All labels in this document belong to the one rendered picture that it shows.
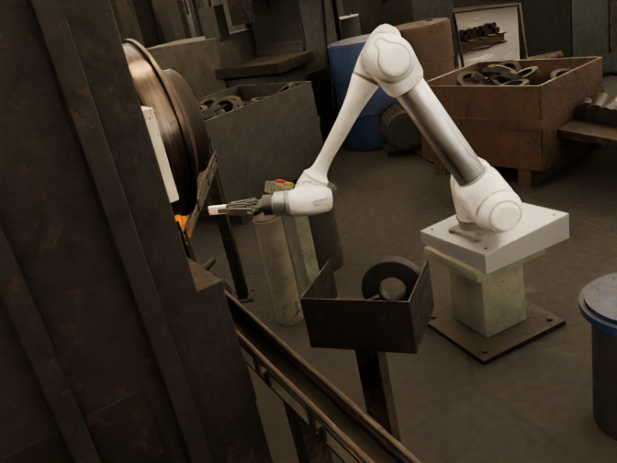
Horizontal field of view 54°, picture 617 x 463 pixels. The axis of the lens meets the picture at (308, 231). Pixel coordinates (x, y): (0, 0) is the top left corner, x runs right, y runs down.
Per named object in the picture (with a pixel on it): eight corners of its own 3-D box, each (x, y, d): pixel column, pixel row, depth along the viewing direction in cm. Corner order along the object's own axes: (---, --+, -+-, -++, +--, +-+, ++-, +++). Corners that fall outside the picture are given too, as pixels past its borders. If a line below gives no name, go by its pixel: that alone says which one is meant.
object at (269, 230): (286, 330, 268) (260, 224, 248) (273, 321, 277) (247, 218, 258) (308, 319, 273) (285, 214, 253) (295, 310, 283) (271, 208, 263)
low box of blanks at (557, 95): (604, 152, 394) (604, 50, 369) (544, 190, 355) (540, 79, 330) (484, 142, 464) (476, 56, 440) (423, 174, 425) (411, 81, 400)
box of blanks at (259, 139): (232, 231, 393) (201, 117, 364) (161, 218, 449) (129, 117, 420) (331, 177, 459) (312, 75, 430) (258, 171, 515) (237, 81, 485)
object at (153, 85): (191, 242, 144) (131, 40, 126) (133, 204, 182) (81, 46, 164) (215, 231, 147) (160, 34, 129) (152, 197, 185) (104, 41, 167)
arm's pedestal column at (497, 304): (494, 287, 266) (488, 224, 255) (566, 324, 232) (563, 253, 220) (420, 321, 253) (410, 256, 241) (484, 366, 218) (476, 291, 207)
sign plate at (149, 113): (170, 203, 114) (141, 110, 107) (129, 181, 135) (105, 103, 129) (181, 198, 115) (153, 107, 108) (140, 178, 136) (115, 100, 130)
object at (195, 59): (203, 142, 665) (175, 40, 623) (277, 141, 597) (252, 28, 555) (167, 158, 628) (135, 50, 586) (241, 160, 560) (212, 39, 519)
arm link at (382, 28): (347, 68, 205) (353, 71, 193) (371, 16, 200) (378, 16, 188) (380, 84, 208) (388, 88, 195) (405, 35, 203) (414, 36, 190)
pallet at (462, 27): (507, 41, 902) (505, 19, 890) (462, 53, 878) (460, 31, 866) (458, 40, 1007) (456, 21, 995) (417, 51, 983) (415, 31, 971)
